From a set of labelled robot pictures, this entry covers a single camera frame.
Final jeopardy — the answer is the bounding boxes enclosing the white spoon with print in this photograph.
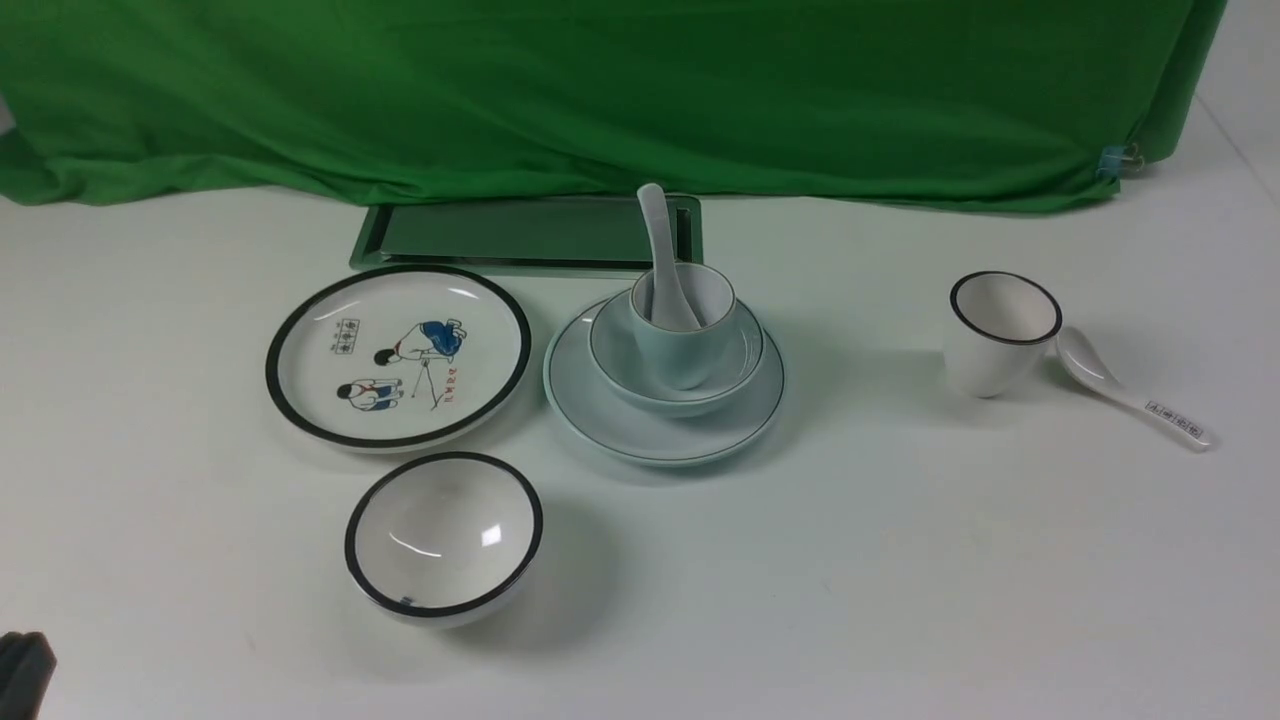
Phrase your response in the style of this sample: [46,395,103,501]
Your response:
[1055,325,1220,454]

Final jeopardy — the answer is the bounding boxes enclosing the pale blue cup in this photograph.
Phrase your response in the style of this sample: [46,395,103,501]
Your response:
[626,263,739,389]

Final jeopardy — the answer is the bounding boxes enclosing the pale blue plate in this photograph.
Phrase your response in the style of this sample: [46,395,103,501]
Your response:
[541,296,788,468]

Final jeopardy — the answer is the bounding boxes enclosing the black rimmed illustrated plate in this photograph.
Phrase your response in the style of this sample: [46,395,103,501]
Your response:
[264,265,532,454]

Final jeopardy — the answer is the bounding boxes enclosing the blue binder clip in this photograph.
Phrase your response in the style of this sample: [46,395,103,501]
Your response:
[1094,143,1146,181]

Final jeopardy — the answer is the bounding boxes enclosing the black rimmed white cup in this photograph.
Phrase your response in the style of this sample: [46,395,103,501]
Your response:
[943,270,1062,398]

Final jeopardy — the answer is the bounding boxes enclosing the green backdrop cloth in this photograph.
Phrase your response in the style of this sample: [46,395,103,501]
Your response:
[1,1,1226,214]

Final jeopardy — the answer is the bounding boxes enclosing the black rimmed white bowl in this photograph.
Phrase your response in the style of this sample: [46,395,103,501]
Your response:
[343,451,545,629]

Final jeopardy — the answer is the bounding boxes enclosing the plain white ceramic spoon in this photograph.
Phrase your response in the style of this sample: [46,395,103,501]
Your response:
[636,183,701,332]

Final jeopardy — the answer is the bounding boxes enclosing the dark object at corner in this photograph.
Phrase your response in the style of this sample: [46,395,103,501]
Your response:
[1,632,58,719]

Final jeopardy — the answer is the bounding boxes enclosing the metal cable hatch lid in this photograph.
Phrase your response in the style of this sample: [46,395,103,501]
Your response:
[349,196,652,277]

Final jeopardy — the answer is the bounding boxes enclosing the pale blue bowl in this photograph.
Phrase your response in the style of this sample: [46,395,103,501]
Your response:
[588,291,764,418]

